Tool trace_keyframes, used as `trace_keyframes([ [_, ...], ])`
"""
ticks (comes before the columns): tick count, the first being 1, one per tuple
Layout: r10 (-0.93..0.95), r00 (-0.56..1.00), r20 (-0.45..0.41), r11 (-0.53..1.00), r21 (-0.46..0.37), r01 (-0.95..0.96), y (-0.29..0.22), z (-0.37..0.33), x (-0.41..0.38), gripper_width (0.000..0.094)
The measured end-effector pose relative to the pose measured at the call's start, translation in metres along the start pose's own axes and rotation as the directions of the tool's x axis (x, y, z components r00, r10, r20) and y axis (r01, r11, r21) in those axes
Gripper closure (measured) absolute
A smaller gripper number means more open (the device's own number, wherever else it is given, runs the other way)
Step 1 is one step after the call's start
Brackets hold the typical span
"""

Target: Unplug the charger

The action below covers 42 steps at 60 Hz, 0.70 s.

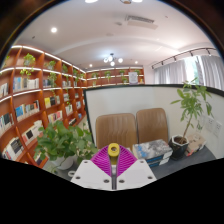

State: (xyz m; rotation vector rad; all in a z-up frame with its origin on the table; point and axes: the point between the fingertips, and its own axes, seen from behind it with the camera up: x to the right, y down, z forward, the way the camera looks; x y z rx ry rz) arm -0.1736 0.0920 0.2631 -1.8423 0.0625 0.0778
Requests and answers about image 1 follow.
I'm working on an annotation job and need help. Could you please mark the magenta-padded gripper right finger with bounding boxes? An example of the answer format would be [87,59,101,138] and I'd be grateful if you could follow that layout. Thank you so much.
[116,146,158,191]

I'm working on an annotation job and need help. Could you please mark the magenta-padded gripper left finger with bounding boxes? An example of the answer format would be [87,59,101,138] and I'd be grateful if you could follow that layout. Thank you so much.
[70,145,113,191]

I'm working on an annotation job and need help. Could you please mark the leafy plant in white pot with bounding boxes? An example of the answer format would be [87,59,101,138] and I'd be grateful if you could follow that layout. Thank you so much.
[33,120,99,171]

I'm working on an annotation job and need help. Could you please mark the tall plant in black pot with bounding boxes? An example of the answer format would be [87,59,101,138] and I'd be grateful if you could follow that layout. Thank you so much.
[168,78,214,161]

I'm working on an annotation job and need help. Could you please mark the brown padded chair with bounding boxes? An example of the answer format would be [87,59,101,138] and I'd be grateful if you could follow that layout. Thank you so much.
[135,107,169,145]
[95,113,138,151]

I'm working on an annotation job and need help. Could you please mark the small stack of books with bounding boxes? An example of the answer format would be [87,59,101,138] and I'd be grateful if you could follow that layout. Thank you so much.
[184,133,208,158]

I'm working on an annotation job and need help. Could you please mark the white partition with black edge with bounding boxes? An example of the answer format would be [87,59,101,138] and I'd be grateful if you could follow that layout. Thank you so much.
[82,84,224,161]

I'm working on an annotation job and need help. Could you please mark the orange wooden shelf unit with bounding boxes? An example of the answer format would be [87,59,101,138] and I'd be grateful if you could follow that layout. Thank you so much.
[0,44,146,168]

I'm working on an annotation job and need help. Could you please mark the white curtains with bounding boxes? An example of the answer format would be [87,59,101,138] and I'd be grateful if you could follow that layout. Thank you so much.
[153,54,224,91]

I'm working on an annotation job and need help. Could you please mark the round-bulb ceiling chandelier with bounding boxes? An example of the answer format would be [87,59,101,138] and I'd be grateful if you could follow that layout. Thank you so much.
[103,53,124,67]

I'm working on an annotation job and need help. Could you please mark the recessed ceiling lights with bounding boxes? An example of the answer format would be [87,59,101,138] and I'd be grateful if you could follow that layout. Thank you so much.
[49,0,144,69]

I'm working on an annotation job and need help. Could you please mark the ceiling air vent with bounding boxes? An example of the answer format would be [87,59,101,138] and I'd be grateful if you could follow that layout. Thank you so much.
[125,14,159,30]

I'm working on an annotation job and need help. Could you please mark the black track light rail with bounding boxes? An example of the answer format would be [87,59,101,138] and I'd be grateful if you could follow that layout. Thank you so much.
[151,47,218,70]

